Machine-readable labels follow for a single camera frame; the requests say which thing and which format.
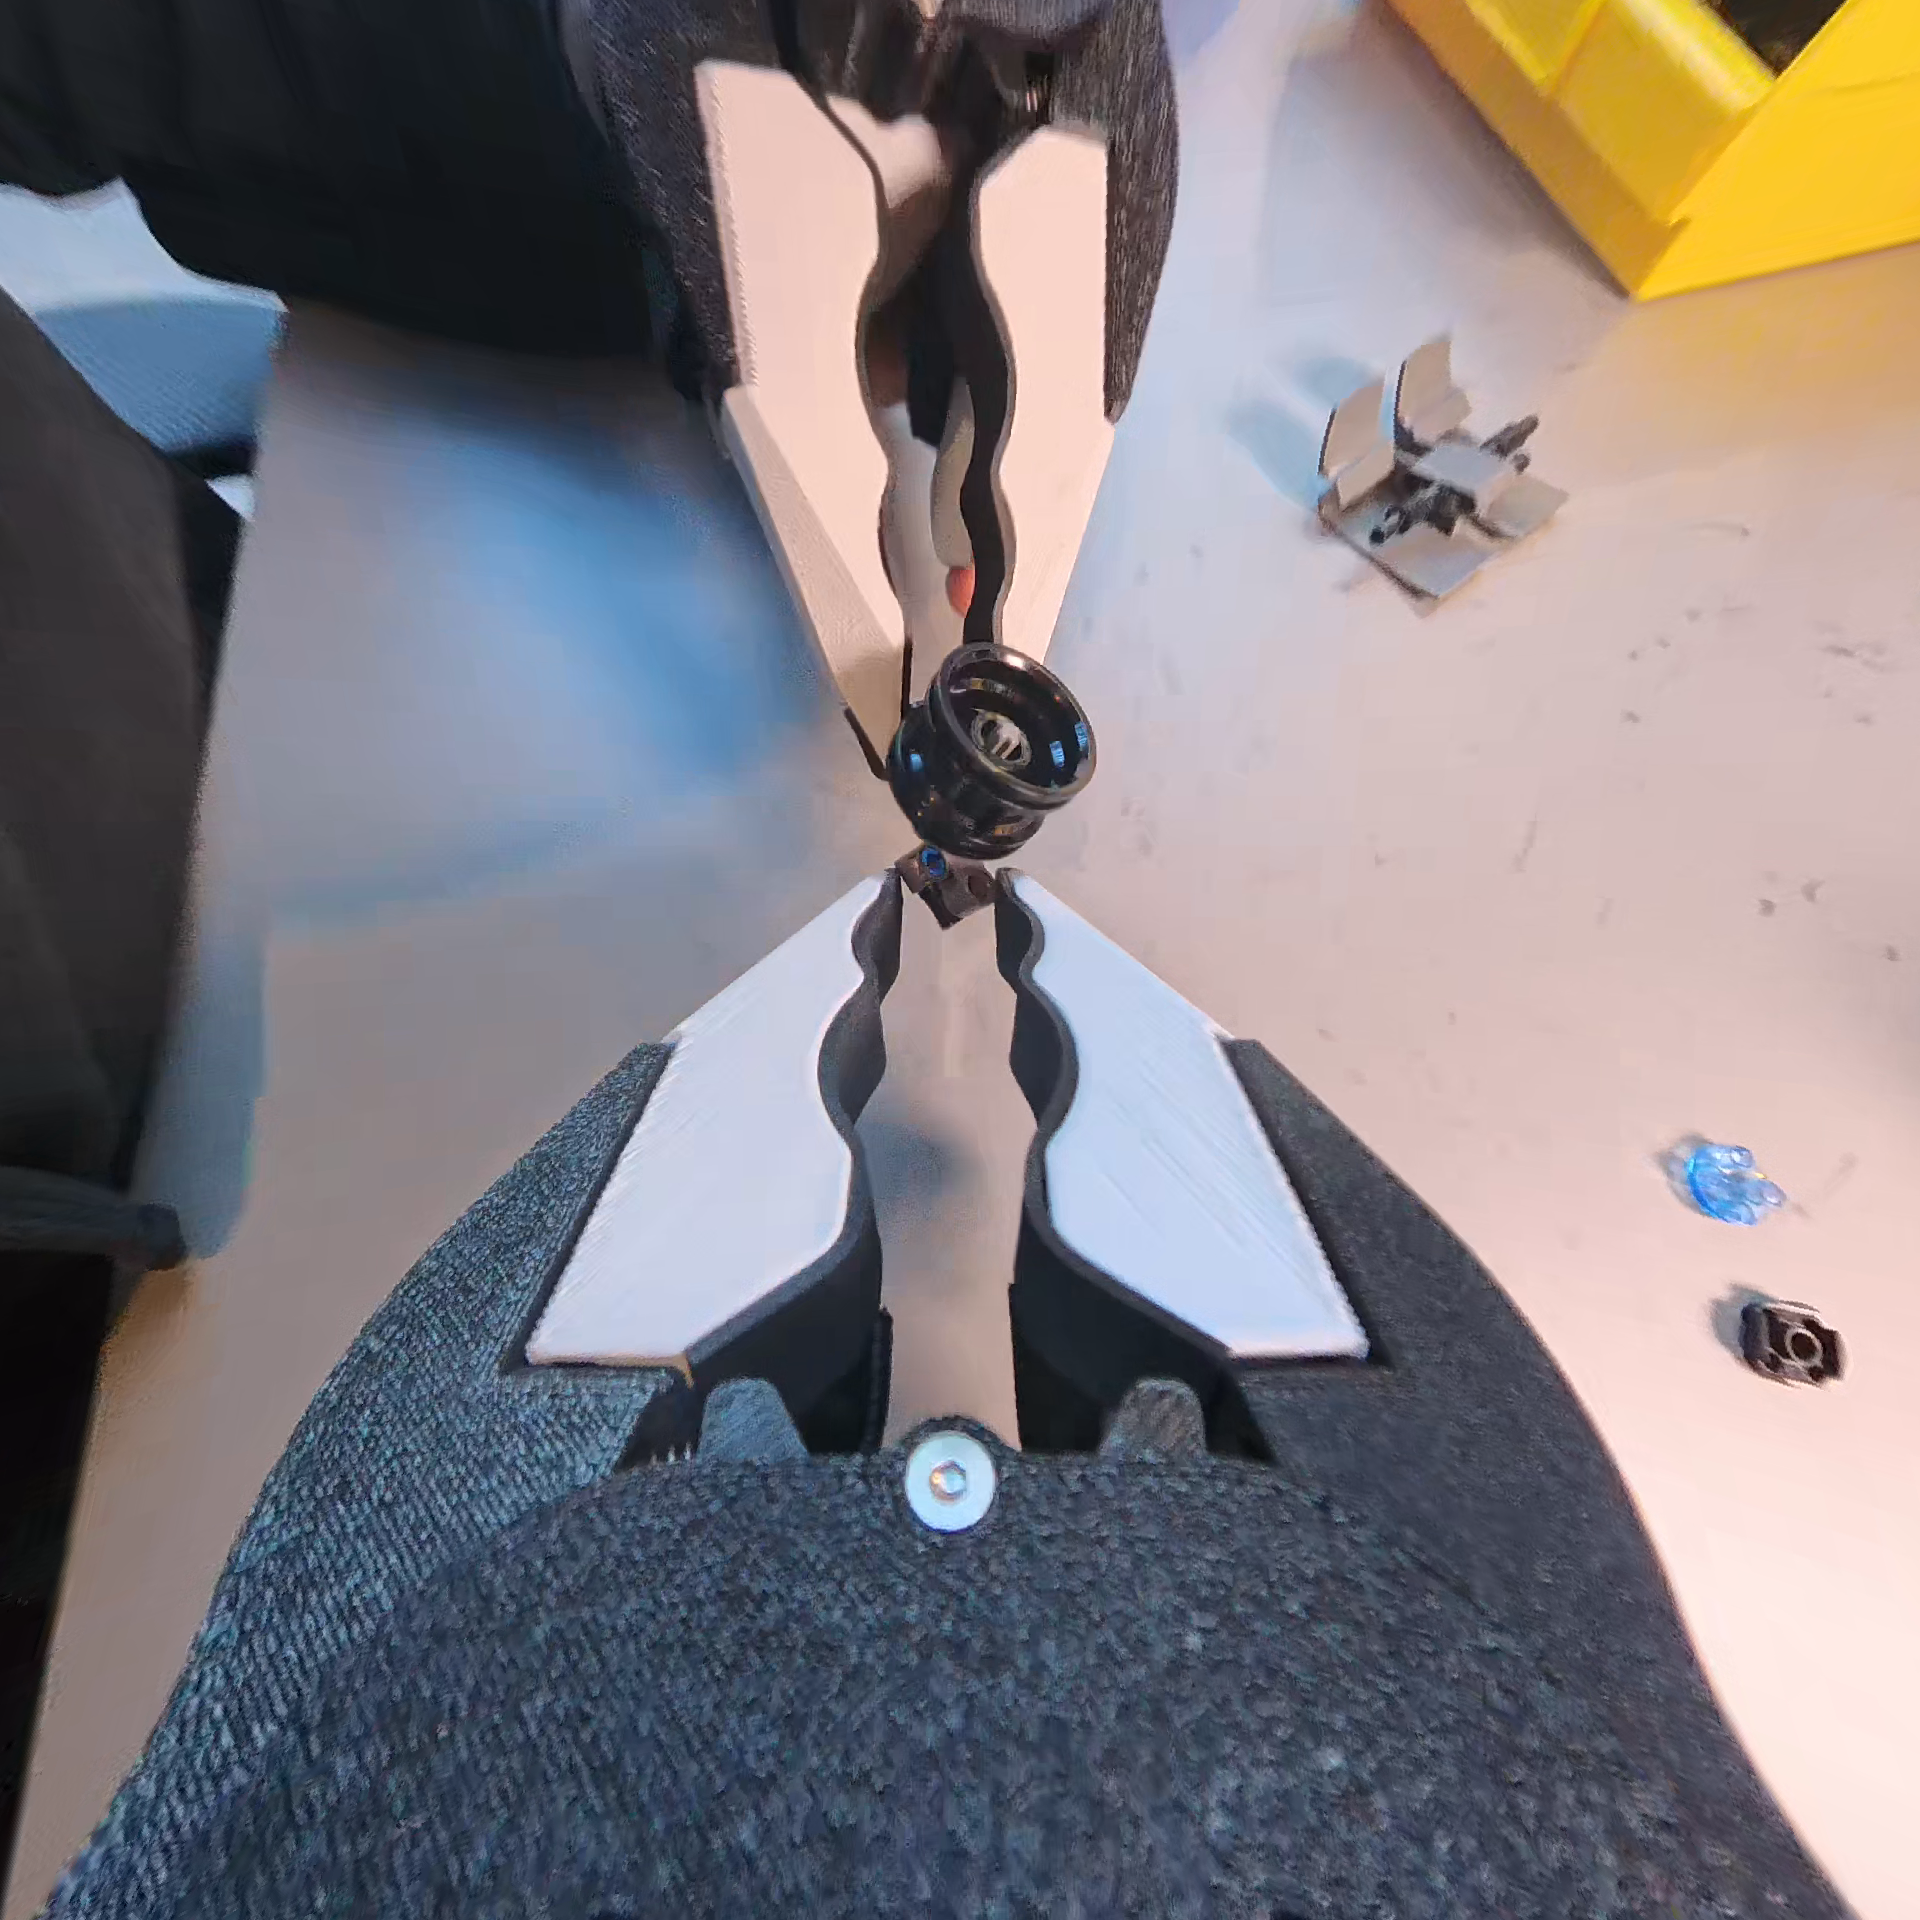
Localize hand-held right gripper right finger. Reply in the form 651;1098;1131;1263
993;875;1372;1453

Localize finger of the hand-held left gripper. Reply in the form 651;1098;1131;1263
918;124;1116;665
696;60;920;782

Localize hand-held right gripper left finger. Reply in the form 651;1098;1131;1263
527;875;904;1453

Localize small grey connector assembly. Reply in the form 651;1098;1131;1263
895;841;998;930

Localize black toy wheel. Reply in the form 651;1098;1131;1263
886;644;1096;858

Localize person's left forearm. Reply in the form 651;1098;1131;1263
0;0;709;361

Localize grey panel brick assembly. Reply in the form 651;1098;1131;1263
1315;336;1571;600

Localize clear blue round stud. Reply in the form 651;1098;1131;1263
1661;1135;1790;1227

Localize yellow plastic bin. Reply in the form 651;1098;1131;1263
1388;0;1920;300

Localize black round brick piece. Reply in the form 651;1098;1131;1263
1737;1297;1849;1389

